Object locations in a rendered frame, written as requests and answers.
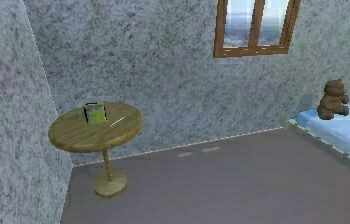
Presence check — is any yellow green box black frame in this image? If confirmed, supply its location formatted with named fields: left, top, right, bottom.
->
left=83, top=102, right=108, bottom=125

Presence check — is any bed with light blue cover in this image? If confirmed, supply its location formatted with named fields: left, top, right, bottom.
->
left=284, top=102, right=350, bottom=168

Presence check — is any thin pale pencil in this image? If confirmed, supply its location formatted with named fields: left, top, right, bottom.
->
left=109, top=115, right=127, bottom=128

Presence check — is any brown framed window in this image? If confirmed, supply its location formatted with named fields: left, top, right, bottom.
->
left=212, top=0, right=302, bottom=59

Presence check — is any round wooden pedestal table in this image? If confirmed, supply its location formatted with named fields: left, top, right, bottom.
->
left=47, top=101, right=146, bottom=199

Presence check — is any brown teddy bear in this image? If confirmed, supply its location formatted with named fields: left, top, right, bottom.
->
left=316, top=78, right=350, bottom=121

